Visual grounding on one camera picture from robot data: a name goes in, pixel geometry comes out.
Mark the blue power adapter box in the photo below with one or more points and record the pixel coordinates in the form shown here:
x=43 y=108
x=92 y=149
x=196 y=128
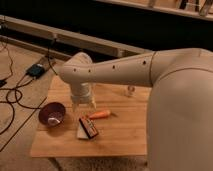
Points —
x=35 y=71

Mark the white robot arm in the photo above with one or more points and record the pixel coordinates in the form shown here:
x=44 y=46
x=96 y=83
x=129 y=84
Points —
x=179 y=124

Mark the small clear glass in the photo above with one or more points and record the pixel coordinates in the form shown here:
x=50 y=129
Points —
x=130 y=91

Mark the dark purple ceramic bowl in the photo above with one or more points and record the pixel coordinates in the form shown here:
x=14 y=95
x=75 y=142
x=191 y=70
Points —
x=52 y=114

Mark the long wooden beam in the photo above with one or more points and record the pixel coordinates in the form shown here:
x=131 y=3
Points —
x=78 y=40

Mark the orange carrot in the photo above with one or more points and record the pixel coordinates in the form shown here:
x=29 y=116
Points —
x=100 y=114

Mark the wooden table board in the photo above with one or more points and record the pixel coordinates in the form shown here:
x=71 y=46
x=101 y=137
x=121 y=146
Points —
x=123 y=133

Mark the black orange sponge block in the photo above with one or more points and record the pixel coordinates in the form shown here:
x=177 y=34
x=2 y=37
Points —
x=86 y=129

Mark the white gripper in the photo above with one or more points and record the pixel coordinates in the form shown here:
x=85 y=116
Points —
x=82 y=94

